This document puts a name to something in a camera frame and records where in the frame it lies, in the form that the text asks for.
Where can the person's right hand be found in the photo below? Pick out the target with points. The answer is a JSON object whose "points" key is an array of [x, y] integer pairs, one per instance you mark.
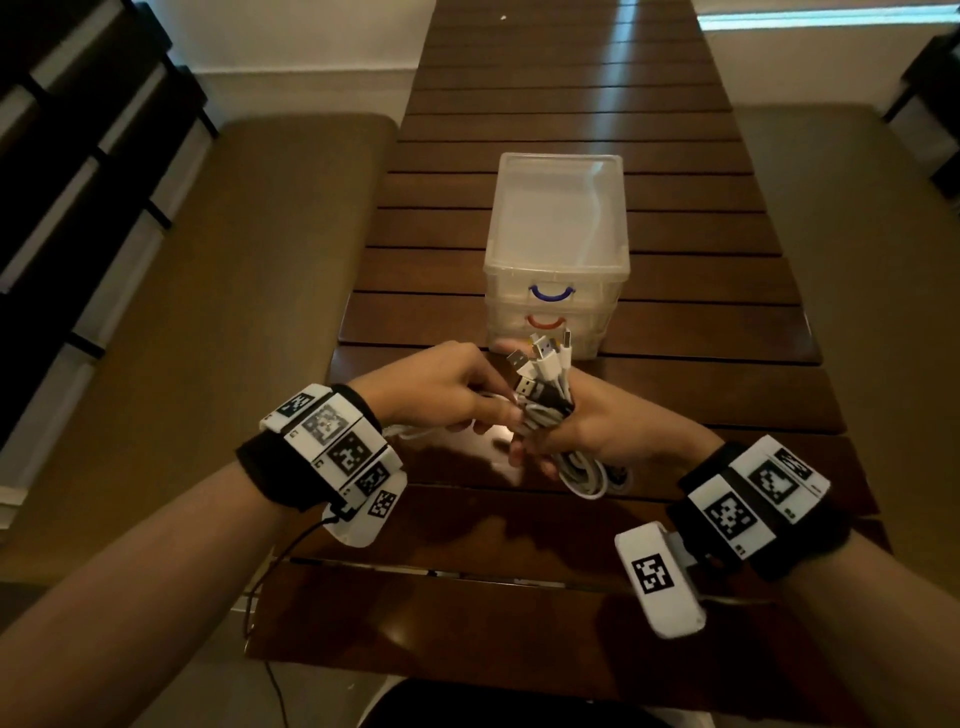
{"points": [[622, 435]]}

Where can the person's left hand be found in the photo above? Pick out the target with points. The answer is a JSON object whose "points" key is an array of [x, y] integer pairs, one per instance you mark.
{"points": [[435, 390]]}

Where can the clear plastic three-drawer organiser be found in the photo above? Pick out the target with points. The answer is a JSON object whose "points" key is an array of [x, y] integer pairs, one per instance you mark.
{"points": [[559, 217]]}

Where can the person's left forearm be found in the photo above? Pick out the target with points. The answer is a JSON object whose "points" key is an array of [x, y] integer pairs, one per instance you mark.
{"points": [[127, 585]]}

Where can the person's right forearm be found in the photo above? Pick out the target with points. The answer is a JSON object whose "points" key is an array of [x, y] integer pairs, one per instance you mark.
{"points": [[877, 637]]}

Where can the person's black garment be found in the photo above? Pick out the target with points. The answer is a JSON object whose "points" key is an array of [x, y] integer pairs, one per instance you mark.
{"points": [[517, 709]]}

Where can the black marker wristband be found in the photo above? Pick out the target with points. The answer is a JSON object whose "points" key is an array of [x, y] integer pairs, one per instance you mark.
{"points": [[322, 450], [757, 502]]}

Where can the brown bench cushion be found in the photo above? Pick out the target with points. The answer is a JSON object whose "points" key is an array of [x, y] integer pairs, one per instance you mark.
{"points": [[870, 300], [210, 337]]}

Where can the brown slatted wooden table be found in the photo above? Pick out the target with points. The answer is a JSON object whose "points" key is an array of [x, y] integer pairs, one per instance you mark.
{"points": [[570, 97]]}

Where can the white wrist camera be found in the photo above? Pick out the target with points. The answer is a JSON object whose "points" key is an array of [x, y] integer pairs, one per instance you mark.
{"points": [[367, 517], [660, 577]]}

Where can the wall light strip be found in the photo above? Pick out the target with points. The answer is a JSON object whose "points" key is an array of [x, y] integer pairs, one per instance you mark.
{"points": [[825, 17]]}

